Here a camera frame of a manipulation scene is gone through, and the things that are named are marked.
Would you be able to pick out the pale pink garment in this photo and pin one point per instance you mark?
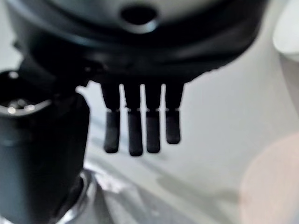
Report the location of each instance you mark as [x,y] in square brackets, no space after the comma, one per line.
[273,184]

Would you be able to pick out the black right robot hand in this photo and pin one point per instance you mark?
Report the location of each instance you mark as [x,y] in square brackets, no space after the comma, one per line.
[144,53]

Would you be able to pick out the white rounded cushion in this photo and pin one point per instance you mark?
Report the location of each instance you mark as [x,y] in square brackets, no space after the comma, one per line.
[288,30]

